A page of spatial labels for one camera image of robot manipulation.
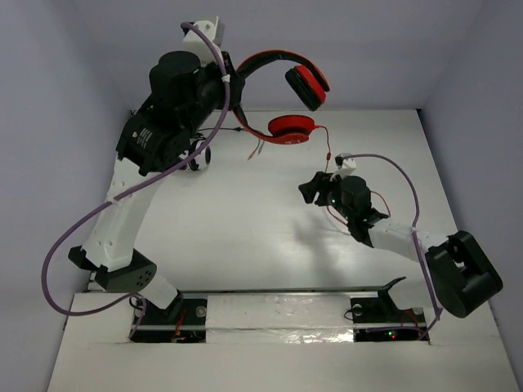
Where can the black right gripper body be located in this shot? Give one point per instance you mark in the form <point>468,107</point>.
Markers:
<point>330,193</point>

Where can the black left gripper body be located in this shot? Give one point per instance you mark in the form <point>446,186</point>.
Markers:
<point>230,82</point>

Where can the red black headphones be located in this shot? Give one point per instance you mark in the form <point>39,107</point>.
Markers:
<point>304,87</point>

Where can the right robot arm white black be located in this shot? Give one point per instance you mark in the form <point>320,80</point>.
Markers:
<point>460,273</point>

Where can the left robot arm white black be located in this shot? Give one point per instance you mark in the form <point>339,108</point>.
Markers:
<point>158,136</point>

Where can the white black headphones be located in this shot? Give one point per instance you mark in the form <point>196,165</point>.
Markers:
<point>200,161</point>

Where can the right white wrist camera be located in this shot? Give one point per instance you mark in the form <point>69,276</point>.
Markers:
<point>346,166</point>

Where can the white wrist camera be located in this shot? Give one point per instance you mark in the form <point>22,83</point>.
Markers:
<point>346,166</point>
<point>201,36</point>

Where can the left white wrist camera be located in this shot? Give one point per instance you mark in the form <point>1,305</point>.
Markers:
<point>201,36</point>

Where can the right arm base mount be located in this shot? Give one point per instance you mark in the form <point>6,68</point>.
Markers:
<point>378,320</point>

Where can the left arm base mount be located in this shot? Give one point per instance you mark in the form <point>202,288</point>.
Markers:
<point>188,326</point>

